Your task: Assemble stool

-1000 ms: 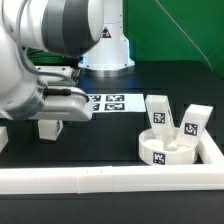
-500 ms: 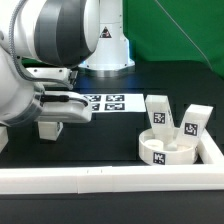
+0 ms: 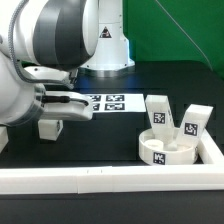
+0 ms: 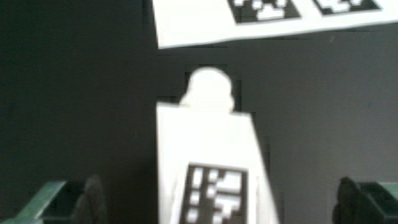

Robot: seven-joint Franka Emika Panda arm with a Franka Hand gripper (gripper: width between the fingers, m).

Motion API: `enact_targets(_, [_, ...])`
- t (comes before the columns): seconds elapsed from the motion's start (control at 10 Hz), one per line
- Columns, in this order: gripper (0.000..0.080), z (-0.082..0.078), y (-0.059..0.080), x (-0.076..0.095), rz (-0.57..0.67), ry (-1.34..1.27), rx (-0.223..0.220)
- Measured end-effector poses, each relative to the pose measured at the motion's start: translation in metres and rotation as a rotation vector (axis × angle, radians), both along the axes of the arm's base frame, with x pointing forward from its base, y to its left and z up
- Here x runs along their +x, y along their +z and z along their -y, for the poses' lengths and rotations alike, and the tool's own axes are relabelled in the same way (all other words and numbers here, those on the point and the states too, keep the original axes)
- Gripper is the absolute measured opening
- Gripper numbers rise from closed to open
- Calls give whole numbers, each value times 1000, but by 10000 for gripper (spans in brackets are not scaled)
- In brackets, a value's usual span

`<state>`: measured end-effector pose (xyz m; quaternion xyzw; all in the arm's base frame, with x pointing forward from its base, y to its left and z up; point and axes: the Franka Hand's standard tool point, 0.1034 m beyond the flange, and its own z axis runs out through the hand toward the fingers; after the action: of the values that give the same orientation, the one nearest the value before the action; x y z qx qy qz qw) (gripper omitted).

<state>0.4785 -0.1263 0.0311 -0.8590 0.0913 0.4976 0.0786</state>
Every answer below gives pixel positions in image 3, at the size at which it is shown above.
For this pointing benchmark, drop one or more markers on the white right fence bar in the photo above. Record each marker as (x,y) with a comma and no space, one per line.
(208,151)

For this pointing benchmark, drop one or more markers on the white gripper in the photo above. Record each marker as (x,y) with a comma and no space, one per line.
(62,104)

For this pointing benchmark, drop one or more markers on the white fence bar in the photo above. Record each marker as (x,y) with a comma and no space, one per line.
(111,179)
(208,151)

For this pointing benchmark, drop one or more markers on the white left fence piece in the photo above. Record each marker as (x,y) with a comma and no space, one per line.
(3,138)

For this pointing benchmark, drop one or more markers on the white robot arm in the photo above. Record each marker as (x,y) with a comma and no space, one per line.
(43,44)

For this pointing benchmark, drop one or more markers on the white front fence bar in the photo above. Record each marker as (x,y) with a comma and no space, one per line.
(111,179)

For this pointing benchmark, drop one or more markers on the white round stool seat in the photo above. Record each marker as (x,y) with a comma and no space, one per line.
(154,152)

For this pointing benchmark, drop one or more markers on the white sheet with tags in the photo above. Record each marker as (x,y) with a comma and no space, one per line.
(112,103)

